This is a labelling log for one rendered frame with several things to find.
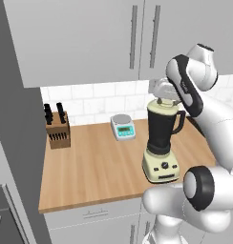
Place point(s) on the cream blender lid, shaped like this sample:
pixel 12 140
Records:
pixel 163 108

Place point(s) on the white kitchen scale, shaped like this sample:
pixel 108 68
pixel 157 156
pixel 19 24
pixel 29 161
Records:
pixel 123 128

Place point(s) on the wide grey cupboard door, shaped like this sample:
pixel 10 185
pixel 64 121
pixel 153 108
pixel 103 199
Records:
pixel 74 41

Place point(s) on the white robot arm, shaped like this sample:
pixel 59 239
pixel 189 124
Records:
pixel 217 127

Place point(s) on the dark built-in oven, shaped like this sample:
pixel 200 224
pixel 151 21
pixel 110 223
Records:
pixel 5 216

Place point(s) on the tall grey cabinet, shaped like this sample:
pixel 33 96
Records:
pixel 16 95

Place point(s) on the grey base cupboard door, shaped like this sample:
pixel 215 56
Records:
pixel 147 228
pixel 96 233

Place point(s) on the grey drawer front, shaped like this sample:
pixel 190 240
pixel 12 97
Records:
pixel 70 213

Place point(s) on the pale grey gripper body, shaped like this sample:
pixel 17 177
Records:
pixel 163 88

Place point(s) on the cream and black blender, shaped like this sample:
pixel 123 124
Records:
pixel 159 130

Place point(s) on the brown wooden knife block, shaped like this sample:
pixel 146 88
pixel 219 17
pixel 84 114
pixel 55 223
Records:
pixel 59 135

